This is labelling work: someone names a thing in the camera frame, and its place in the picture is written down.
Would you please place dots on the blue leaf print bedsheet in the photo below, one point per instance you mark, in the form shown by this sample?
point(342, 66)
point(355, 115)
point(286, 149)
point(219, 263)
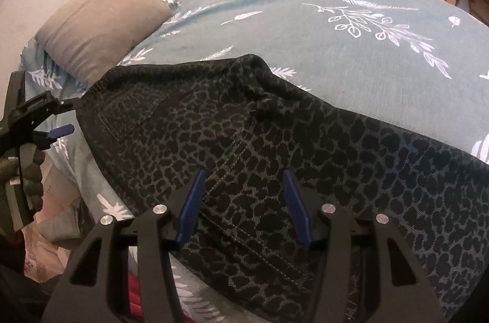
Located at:
point(290, 36)

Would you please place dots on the dark leopard print pants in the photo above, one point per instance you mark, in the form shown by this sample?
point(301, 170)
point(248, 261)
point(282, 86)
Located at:
point(267, 162)

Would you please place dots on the person's left hand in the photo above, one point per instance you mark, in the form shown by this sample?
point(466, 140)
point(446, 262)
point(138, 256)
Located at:
point(34, 178)

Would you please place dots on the beige pillow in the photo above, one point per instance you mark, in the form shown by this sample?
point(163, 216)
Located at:
point(103, 25)

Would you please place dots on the pink printed bag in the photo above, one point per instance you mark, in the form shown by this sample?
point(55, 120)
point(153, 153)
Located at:
point(49, 246)

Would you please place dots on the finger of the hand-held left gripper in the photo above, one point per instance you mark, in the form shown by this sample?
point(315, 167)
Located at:
point(42, 103)
point(61, 131)

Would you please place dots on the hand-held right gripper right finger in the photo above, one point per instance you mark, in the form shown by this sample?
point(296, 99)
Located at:
point(300, 212)

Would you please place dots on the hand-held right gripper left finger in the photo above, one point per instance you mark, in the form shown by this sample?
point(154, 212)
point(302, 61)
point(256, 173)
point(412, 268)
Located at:
point(191, 210)

